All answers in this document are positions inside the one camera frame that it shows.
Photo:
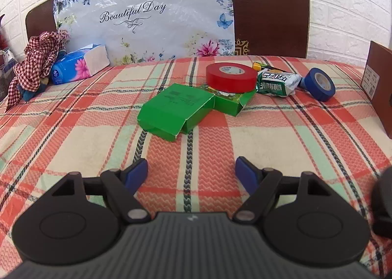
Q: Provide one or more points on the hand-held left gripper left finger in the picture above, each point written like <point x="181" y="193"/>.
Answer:
<point x="136" y="172"/>

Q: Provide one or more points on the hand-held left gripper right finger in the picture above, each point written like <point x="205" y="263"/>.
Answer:
<point x="245" y="172"/>

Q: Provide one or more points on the small green cardboard box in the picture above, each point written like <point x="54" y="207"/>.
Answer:
<point x="228" y="102"/>

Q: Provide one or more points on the large green cardboard box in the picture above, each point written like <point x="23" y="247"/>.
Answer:
<point x="171" y="104"/>

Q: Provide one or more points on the red tape roll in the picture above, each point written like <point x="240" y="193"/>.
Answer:
<point x="231" y="81"/>

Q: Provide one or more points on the green white snack packet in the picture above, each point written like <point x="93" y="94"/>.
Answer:
<point x="275" y="84"/>

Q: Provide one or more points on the blue tape roll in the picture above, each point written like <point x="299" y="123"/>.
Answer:
<point x="321" y="87"/>

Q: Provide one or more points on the brown cardboard box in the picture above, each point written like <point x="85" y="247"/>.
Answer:
<point x="379" y="83"/>

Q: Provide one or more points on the red plaid blanket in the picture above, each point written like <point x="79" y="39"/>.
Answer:
<point x="92" y="132"/>

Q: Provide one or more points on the black marker pen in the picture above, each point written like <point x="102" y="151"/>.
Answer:
<point x="258" y="66"/>

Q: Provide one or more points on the blue tissue pack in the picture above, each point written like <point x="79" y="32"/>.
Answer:
<point x="73" y="67"/>

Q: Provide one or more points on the dark blue cloth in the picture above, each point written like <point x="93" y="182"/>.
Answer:
<point x="29" y="94"/>

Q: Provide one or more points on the floral plastic bag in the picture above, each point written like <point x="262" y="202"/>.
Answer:
<point x="153" y="30"/>

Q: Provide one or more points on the red checkered cloth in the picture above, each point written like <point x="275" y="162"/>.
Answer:
<point x="33" y="61"/>

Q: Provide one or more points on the brown wooden headboard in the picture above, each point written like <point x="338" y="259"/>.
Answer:
<point x="269" y="6"/>

